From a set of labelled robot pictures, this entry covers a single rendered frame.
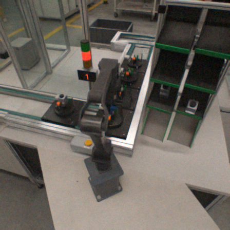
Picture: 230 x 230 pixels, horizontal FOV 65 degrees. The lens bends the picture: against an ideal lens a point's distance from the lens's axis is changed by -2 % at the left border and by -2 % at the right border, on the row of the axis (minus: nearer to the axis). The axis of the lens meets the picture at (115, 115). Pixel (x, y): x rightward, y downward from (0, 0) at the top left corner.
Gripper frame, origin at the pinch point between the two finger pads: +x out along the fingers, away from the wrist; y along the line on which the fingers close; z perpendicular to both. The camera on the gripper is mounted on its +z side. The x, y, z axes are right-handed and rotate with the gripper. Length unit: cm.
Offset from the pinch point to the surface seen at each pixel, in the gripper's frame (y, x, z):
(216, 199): -65, 52, -5
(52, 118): 44, 28, 10
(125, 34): 31, 31, 165
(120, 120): -0.8, 26.4, 18.0
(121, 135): -3.7, 28.4, 8.2
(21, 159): 75, 70, -5
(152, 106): -18.1, 5.9, 13.8
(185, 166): -44, 39, 4
